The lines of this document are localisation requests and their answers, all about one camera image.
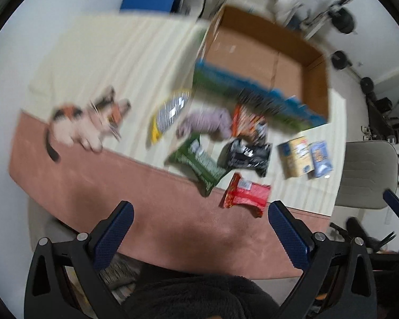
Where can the orange snack packet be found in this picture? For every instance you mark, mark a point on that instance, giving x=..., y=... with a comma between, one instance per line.
x=249, y=126

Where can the yellow tissue pack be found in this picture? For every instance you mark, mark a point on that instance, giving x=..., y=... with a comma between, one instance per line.
x=296, y=157

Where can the red snack packet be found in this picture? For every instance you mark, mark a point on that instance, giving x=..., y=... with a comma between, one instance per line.
x=248, y=194

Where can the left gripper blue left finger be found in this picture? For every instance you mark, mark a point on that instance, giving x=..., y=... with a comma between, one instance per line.
x=109, y=234

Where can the grey shell chair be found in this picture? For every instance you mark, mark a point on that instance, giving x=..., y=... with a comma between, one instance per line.
x=370, y=167

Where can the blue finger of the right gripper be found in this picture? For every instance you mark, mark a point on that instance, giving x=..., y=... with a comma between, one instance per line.
x=391, y=200

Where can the blue tissue pack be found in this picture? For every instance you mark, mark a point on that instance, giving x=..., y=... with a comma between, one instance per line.
x=322, y=166

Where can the green snack packet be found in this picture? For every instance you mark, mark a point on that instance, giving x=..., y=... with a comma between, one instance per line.
x=191, y=153

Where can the open cardboard box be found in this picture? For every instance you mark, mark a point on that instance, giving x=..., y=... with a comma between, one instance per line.
x=253, y=61

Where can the black fleece sleeve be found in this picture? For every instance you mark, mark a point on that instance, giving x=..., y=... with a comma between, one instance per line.
x=164, y=293

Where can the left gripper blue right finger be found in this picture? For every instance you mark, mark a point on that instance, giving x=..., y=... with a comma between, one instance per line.
x=293, y=234

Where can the lavender cloth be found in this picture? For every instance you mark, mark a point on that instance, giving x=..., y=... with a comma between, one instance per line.
x=212, y=122

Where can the black snack packet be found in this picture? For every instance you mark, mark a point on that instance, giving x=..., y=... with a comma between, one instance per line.
x=240, y=155

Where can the barbell on floor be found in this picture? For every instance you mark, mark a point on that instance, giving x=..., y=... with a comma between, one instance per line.
x=340, y=62

